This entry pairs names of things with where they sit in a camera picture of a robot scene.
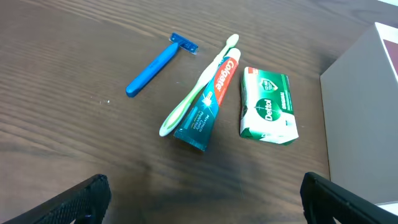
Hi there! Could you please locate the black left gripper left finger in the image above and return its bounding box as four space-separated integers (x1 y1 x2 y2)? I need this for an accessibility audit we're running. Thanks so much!
7 174 111 224

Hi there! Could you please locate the white box with brown interior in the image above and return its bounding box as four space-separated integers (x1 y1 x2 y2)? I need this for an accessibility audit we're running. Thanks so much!
320 22 397 214

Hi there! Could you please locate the Colgate toothpaste tube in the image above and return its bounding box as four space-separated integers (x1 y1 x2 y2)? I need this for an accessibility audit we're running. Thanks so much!
174 48 241 151

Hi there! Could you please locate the blue disposable razor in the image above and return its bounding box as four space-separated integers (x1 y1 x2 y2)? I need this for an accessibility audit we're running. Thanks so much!
126 32 198 98

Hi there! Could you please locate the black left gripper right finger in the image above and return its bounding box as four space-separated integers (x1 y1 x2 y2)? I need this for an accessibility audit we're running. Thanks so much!
300 172 397 224

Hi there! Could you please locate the green white toothbrush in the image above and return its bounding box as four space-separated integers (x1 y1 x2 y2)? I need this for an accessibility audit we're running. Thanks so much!
159 34 239 137

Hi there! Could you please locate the green Dettol soap bar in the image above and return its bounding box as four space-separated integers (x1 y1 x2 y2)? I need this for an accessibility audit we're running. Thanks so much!
239 67 299 145

